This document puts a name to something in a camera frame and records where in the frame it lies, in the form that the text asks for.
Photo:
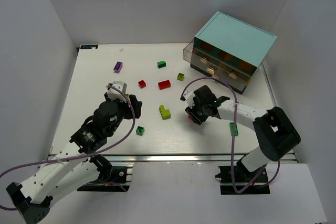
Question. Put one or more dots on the lime L-shaped lego brick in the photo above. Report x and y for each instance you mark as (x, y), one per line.
(165, 113)

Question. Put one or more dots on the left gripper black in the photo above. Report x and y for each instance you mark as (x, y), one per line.
(134, 105)

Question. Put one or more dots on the green lego brick top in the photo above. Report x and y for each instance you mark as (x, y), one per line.
(161, 64)

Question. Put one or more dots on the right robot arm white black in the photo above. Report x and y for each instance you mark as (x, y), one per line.
(275, 133)

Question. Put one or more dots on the teal drawer cabinet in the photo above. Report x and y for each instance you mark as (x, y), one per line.
(238, 38)

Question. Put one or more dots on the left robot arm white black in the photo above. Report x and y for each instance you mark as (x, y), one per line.
(77, 163)

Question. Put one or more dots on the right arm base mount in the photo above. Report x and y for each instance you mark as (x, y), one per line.
(255, 188)

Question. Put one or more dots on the purple lego brick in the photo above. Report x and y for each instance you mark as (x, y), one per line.
(118, 66)

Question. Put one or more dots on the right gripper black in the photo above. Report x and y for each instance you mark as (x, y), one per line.
(196, 115)

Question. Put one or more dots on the transparent drawer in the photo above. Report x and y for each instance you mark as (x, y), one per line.
(220, 64)

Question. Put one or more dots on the red long lego brick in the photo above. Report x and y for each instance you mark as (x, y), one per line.
(164, 84)

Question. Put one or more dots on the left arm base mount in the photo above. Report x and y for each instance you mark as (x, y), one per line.
(111, 177)

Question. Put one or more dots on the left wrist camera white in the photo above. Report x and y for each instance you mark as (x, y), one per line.
(116, 91)

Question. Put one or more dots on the lime small lego brick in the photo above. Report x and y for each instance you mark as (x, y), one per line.
(180, 77)

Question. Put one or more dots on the dark green square lego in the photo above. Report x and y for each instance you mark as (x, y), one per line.
(140, 130)

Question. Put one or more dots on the small red lego brick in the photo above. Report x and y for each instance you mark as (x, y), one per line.
(142, 84)

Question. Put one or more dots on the green long lego brick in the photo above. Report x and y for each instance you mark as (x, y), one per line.
(233, 129)

